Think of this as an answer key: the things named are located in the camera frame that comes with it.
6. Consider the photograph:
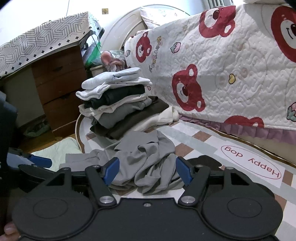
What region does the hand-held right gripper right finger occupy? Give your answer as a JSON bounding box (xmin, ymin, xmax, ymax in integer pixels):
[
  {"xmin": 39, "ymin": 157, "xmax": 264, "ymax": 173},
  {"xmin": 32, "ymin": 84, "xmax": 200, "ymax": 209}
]
[{"xmin": 176, "ymin": 156, "xmax": 252, "ymax": 207}]

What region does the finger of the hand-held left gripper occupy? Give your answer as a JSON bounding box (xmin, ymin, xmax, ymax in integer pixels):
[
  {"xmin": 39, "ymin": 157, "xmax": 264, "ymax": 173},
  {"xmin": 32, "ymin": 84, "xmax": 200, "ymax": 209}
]
[
  {"xmin": 7, "ymin": 149, "xmax": 53, "ymax": 169},
  {"xmin": 18, "ymin": 164, "xmax": 59, "ymax": 186}
]

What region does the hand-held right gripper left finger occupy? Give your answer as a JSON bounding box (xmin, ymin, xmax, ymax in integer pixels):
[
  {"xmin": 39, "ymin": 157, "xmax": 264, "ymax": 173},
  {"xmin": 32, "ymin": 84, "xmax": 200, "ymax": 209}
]
[{"xmin": 44, "ymin": 157, "xmax": 121, "ymax": 207}]

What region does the grey knit shirt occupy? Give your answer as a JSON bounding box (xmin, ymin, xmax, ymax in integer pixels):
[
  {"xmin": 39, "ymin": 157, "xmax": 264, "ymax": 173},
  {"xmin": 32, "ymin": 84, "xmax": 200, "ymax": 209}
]
[{"xmin": 59, "ymin": 130, "xmax": 185, "ymax": 195}]

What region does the stack of folded clothes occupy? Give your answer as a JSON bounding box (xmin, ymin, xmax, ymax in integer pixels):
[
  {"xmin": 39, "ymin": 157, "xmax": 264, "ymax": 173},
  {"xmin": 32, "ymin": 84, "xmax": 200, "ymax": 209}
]
[{"xmin": 76, "ymin": 67, "xmax": 179, "ymax": 141}]

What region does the person's right hand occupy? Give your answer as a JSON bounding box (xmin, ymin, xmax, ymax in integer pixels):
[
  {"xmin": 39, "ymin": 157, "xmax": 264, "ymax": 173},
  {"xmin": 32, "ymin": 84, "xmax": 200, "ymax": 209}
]
[{"xmin": 0, "ymin": 222, "xmax": 19, "ymax": 241}]

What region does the light green blanket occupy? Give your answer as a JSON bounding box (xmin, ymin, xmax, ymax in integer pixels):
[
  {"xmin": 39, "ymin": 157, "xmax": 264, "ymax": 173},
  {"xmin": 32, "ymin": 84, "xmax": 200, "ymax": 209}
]
[{"xmin": 32, "ymin": 138, "xmax": 82, "ymax": 173}]

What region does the dark wooden furniture panel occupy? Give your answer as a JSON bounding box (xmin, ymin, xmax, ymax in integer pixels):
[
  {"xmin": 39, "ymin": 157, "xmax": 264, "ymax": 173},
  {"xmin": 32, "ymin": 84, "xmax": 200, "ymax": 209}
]
[{"xmin": 31, "ymin": 44, "xmax": 92, "ymax": 137}]

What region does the geometric patterned tablecloth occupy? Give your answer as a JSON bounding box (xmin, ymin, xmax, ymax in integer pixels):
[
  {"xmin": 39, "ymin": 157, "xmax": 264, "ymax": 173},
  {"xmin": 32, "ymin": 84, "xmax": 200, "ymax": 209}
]
[{"xmin": 0, "ymin": 11, "xmax": 105, "ymax": 79}]

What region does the beige nightstand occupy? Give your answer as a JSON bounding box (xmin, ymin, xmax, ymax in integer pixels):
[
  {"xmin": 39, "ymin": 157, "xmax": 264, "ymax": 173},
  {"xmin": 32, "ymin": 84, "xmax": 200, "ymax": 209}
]
[{"xmin": 90, "ymin": 65, "xmax": 109, "ymax": 76}]

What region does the red bear print quilt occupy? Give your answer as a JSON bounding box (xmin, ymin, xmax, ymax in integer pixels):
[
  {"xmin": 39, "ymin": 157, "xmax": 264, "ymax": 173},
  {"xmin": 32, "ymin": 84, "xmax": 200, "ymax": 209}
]
[{"xmin": 124, "ymin": 3, "xmax": 296, "ymax": 130}]

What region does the green plastic bag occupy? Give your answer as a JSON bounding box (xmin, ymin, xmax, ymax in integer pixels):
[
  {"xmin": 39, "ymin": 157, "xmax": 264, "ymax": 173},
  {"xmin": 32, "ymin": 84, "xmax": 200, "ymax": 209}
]
[{"xmin": 81, "ymin": 32, "xmax": 103, "ymax": 67}]

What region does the grey plush rabbit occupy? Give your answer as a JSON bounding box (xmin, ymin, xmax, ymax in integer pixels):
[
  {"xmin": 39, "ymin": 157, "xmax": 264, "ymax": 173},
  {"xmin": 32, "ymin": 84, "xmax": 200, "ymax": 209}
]
[{"xmin": 100, "ymin": 50, "xmax": 126, "ymax": 72}]

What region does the white round headboard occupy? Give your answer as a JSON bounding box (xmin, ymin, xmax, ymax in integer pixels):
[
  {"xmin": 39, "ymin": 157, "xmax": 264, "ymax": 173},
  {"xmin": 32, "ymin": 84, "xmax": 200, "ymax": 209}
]
[{"xmin": 102, "ymin": 7, "xmax": 148, "ymax": 52}]

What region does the white pillow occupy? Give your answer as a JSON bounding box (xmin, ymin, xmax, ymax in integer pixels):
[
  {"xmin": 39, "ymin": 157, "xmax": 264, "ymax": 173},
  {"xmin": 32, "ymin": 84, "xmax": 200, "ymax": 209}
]
[{"xmin": 140, "ymin": 4, "xmax": 192, "ymax": 29}]

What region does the striped window curtain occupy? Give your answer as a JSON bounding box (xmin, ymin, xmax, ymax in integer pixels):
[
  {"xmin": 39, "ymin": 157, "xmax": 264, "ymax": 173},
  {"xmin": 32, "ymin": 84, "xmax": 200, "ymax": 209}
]
[{"xmin": 203, "ymin": 0, "xmax": 235, "ymax": 8}]

